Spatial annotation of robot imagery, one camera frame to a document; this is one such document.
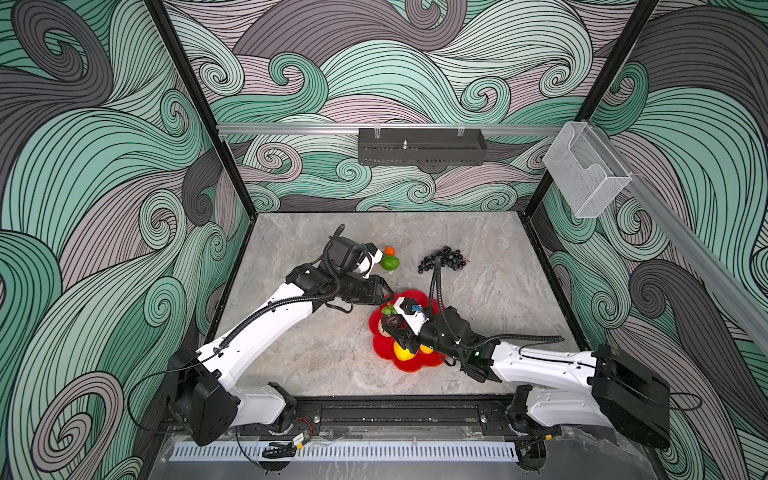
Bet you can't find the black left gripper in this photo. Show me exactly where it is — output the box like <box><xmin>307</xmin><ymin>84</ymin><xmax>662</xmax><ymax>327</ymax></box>
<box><xmin>336</xmin><ymin>275</ymin><xmax>396</xmax><ymax>305</ymax></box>

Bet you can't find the yellow fake lemon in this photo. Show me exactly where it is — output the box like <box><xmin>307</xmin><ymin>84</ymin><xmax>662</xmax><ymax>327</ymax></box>
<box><xmin>393</xmin><ymin>342</ymin><xmax>416</xmax><ymax>362</ymax></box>

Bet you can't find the green fake pepper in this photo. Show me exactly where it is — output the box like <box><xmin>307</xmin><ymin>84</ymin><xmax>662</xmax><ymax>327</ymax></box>
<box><xmin>380</xmin><ymin>255</ymin><xmax>400</xmax><ymax>272</ymax></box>

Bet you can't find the dark purple fake plum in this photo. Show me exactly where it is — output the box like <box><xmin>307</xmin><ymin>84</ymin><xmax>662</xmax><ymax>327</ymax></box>
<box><xmin>379</xmin><ymin>303</ymin><xmax>408</xmax><ymax>338</ymax></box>

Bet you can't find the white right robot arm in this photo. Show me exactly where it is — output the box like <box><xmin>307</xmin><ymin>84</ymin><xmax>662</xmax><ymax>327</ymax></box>
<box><xmin>381</xmin><ymin>297</ymin><xmax>671</xmax><ymax>449</ymax></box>

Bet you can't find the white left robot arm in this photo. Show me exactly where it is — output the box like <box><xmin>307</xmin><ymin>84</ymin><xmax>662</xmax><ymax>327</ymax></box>
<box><xmin>163</xmin><ymin>234</ymin><xmax>395</xmax><ymax>446</ymax></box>

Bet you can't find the red flower-shaped fruit bowl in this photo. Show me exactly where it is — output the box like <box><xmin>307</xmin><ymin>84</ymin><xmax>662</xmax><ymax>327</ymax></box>
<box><xmin>368</xmin><ymin>301</ymin><xmax>444</xmax><ymax>373</ymax></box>

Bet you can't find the black fake grape bunch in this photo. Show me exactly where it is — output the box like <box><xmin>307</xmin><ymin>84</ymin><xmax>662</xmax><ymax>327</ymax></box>
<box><xmin>417</xmin><ymin>246</ymin><xmax>469</xmax><ymax>274</ymax></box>

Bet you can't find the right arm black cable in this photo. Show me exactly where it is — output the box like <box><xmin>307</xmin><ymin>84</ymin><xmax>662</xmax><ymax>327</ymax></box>
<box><xmin>427</xmin><ymin>263</ymin><xmax>565</xmax><ymax>349</ymax></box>

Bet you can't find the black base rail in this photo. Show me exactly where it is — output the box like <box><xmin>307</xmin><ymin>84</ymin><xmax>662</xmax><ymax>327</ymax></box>
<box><xmin>158</xmin><ymin>395</ymin><xmax>619</xmax><ymax>442</ymax></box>

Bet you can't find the black wall tray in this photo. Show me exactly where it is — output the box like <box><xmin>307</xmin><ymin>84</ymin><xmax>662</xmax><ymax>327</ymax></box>
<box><xmin>357</xmin><ymin>129</ymin><xmax>488</xmax><ymax>168</ymax></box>

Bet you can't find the black corner frame post left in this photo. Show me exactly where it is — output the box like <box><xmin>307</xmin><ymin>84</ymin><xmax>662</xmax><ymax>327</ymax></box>
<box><xmin>144</xmin><ymin>0</ymin><xmax>258</xmax><ymax>223</ymax></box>

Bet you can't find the black corner frame post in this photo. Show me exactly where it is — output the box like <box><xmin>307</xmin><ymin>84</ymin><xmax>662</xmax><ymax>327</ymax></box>
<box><xmin>519</xmin><ymin>0</ymin><xmax>659</xmax><ymax>224</ymax></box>
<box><xmin>144</xmin><ymin>0</ymin><xmax>258</xmax><ymax>223</ymax></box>

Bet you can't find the aluminium back rail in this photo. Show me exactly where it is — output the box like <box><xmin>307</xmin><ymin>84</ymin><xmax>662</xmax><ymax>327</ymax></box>
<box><xmin>216</xmin><ymin>122</ymin><xmax>562</xmax><ymax>137</ymax></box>

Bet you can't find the aluminium rail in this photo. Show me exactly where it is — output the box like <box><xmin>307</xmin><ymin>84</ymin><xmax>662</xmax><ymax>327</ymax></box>
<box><xmin>216</xmin><ymin>122</ymin><xmax>562</xmax><ymax>137</ymax></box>
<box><xmin>593</xmin><ymin>127</ymin><xmax>767</xmax><ymax>351</ymax></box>

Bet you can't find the white slotted cable duct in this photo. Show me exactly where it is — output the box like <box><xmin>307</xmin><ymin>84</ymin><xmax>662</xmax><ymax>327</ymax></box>
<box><xmin>169</xmin><ymin>440</ymin><xmax>518</xmax><ymax>463</ymax></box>

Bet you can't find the clear plastic wall bin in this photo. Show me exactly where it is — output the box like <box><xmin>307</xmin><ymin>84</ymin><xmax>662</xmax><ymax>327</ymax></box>
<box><xmin>543</xmin><ymin>121</ymin><xmax>631</xmax><ymax>219</ymax></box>

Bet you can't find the aluminium right rail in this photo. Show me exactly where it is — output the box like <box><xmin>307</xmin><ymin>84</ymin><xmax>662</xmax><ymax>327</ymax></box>
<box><xmin>593</xmin><ymin>127</ymin><xmax>767</xmax><ymax>351</ymax></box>

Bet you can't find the black corner frame post right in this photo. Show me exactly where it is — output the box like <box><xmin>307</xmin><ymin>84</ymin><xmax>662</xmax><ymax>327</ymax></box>
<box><xmin>519</xmin><ymin>0</ymin><xmax>659</xmax><ymax>224</ymax></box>

